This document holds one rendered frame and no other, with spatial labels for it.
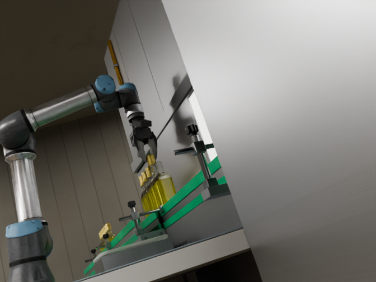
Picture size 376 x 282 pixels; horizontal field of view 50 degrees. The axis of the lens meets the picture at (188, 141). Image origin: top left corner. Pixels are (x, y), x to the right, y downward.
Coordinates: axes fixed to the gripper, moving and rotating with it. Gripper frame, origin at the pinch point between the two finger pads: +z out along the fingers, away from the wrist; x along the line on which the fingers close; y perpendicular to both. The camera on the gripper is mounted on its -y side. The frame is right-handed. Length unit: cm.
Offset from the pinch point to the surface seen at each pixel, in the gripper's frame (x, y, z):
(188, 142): -11.7, -13.6, 1.0
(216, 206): 7, -53, 34
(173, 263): 36, -87, 46
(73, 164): -27, 296, -105
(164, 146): -12.5, 10.5, -7.3
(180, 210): 4.8, -23.8, 27.9
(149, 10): -15, -13, -63
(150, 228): 5.6, 7.9, 26.5
